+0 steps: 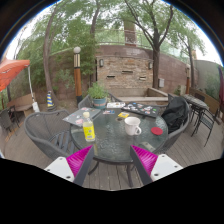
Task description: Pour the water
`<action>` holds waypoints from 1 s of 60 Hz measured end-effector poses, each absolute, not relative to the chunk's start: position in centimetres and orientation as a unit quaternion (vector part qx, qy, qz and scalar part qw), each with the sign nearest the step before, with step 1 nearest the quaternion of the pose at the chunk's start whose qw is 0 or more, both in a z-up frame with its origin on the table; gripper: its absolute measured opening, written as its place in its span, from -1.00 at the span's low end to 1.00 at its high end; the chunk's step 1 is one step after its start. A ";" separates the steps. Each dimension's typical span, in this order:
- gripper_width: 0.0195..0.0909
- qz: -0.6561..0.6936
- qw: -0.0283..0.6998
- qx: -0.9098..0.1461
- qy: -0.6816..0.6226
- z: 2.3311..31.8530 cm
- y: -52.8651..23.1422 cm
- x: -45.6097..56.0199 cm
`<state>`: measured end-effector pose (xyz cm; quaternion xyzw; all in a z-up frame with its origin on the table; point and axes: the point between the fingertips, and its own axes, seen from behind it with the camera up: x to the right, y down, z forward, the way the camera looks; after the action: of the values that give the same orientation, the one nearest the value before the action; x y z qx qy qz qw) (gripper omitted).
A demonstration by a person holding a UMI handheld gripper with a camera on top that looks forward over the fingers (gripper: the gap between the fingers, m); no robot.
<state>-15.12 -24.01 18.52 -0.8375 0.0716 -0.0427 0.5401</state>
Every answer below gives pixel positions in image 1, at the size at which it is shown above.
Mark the slender leaning tree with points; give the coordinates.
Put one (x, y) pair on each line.
(46, 66)

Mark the black jacket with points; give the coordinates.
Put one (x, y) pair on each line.
(175, 115)

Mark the small blue card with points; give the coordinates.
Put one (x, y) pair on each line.
(108, 112)

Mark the grey mesh patio chair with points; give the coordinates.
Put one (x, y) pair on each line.
(40, 128)

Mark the white mug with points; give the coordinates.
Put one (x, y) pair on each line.
(131, 126)

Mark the wooden lamp post with globe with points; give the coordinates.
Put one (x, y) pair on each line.
(78, 80)

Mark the short wooden lamp post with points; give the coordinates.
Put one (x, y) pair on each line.
(188, 81)

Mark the flat round red coaster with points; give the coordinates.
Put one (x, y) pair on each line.
(157, 130)

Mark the dark folding chair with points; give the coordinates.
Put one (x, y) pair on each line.
(6, 120)

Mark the dark forked tree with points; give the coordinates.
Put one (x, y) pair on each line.
(155, 66)

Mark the wall lantern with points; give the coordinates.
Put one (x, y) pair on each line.
(101, 63)
(150, 65)

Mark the grey wall box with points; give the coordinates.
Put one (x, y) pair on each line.
(161, 82)

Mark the clear bottle with yellow label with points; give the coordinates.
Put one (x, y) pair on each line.
(88, 130)

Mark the blue and yellow striped cone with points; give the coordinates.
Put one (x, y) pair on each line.
(50, 100)

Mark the black metal chair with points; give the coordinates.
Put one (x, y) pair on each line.
(206, 121)

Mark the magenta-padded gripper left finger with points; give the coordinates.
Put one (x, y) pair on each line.
(78, 160)

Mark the dark round patio table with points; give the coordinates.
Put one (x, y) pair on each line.
(196, 100)

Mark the potted green plant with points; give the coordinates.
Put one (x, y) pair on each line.
(97, 91)

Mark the black laptop with stickers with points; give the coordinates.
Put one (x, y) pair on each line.
(140, 109)

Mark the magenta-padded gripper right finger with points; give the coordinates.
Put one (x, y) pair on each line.
(146, 159)

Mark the wooden bench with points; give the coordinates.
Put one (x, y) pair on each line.
(21, 102)

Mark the grey laptop with stickers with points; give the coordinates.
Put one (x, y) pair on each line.
(75, 117)

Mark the orange patio umbrella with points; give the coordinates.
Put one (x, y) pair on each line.
(11, 71)

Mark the white sticker sheet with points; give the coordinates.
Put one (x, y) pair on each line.
(116, 105)

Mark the grey patio chair with jacket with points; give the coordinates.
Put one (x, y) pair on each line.
(176, 138)

